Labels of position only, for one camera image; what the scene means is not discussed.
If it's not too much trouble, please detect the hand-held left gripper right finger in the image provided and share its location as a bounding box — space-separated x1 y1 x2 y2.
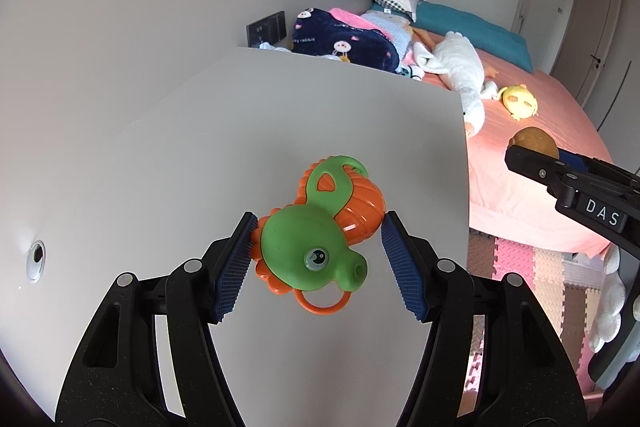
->
380 210 588 427

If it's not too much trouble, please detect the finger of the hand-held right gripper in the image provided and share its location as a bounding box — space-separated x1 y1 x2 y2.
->
504 145 582 208
557 149 640 194

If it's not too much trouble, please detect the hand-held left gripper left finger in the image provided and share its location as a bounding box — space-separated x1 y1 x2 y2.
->
54 211 259 427

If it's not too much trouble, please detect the brown round object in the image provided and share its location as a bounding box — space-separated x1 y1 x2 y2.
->
508 126 559 160

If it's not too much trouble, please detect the green orange plastic toy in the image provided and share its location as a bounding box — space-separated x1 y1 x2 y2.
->
252 154 387 317

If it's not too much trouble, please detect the bed with pink sheet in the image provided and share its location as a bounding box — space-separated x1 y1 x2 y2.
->
400 27 617 254

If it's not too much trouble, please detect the yellow chick plush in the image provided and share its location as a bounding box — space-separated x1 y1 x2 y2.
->
499 84 540 122

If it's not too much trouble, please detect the colourful foam floor mat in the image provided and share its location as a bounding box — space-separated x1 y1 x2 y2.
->
462 229 622 409

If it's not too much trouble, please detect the white goose plush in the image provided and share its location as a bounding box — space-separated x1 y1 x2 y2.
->
412 30 501 139

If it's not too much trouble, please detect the teal pillow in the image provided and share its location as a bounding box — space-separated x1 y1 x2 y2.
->
414 1 535 74

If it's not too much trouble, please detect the round metal grommet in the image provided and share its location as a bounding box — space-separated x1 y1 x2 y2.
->
26 240 47 283

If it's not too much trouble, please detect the light blue blanket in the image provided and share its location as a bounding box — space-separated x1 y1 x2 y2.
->
360 10 414 68

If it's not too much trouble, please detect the navy printed blanket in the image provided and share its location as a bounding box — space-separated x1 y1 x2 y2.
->
291 6 401 76

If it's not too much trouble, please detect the pink blanket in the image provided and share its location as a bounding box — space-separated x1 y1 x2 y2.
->
327 8 374 30

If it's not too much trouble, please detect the white door with handle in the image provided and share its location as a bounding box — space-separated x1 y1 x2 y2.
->
550 0 627 108

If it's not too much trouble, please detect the black wall switch panel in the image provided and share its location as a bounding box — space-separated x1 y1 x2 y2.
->
245 10 287 49

